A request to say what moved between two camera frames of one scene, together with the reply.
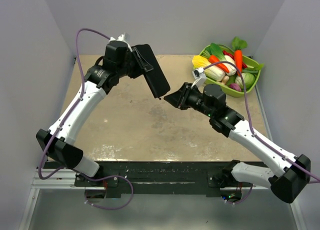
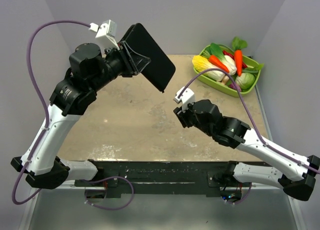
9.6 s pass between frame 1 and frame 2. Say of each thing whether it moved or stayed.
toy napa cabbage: stayed
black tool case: moved
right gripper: moved
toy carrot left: stayed
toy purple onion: stayed
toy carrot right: stayed
